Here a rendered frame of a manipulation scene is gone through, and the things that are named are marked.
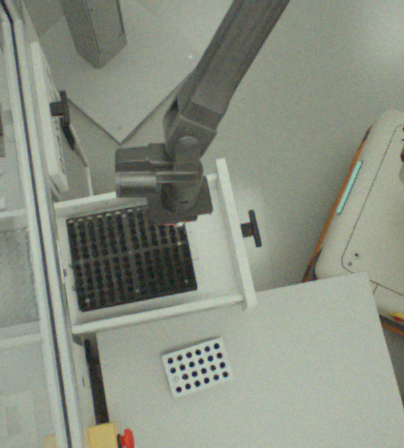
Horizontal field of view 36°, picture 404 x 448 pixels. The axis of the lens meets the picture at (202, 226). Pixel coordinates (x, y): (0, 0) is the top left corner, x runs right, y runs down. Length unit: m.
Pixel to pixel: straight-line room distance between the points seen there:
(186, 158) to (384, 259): 1.14
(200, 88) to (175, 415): 0.70
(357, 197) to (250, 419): 0.87
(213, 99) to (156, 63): 1.50
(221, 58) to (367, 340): 0.74
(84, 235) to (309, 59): 1.40
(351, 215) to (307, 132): 0.48
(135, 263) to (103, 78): 1.22
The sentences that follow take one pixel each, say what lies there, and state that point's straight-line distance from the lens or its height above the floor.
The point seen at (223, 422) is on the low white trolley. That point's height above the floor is 0.76.
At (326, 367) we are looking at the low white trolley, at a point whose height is 0.76.
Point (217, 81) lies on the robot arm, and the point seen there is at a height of 1.32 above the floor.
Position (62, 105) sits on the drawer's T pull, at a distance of 1.28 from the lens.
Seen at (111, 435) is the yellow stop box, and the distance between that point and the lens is 1.14.
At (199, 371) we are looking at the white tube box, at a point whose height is 0.80.
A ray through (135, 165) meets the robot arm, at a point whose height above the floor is 1.23.
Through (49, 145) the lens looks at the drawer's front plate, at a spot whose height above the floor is 0.93.
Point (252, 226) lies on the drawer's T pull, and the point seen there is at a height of 0.91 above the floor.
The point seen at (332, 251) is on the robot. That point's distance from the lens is 1.86.
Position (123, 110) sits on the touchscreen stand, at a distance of 2.23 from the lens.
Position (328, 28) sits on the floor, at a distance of 2.48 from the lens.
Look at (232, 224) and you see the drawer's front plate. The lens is 1.15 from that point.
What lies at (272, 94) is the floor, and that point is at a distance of 2.31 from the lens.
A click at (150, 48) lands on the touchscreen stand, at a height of 0.04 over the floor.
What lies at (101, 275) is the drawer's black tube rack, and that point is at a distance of 1.17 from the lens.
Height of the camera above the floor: 2.04
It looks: 75 degrees down
